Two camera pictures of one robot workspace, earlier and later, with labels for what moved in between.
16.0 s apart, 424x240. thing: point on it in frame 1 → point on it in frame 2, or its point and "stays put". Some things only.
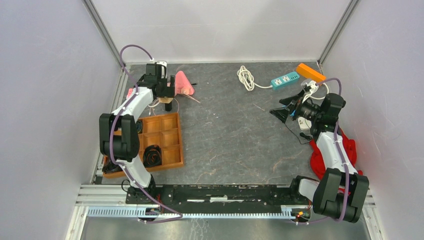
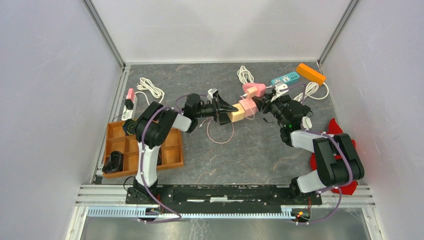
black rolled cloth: [110, 167] stays put
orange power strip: [310, 73] stays put
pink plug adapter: [129, 93] stays put
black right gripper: [281, 113] → [261, 104]
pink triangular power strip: [182, 84] → [261, 88]
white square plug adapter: [304, 124] stays put
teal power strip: [285, 80] stays put
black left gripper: [168, 92] → [219, 110]
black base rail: [167, 197] stays put
